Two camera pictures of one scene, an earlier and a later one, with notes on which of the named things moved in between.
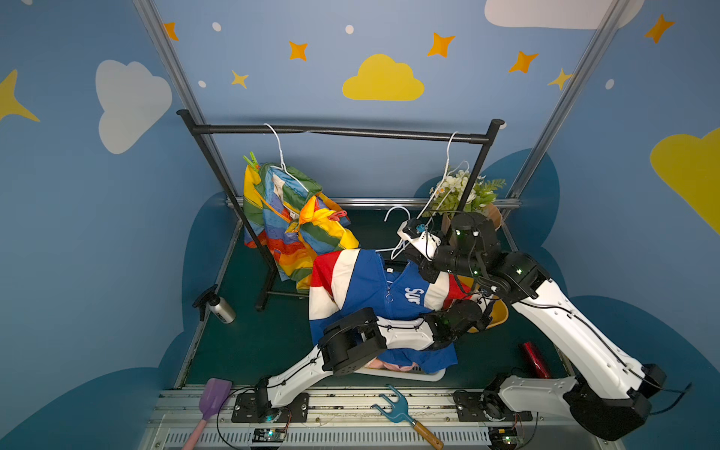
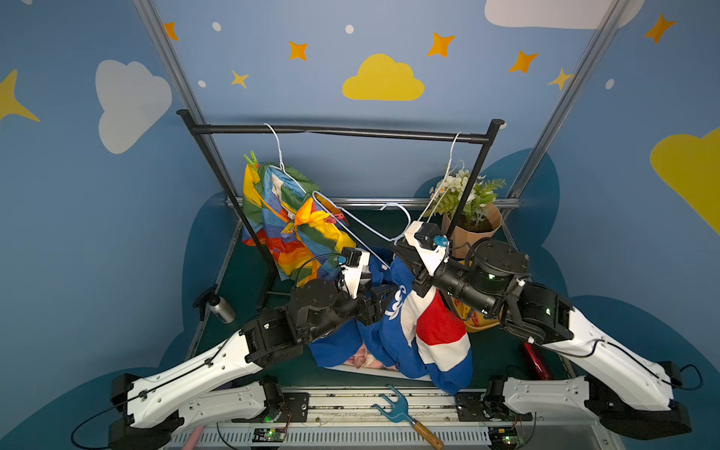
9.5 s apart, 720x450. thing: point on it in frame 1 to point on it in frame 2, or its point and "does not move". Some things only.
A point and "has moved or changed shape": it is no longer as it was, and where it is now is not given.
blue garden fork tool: [399, 412] does not move
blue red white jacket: [345, 280] has moved or changed shape
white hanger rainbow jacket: [282, 166] does not move
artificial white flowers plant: [449, 193] does not move
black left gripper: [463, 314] to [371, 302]
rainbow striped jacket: [295, 222] does not move
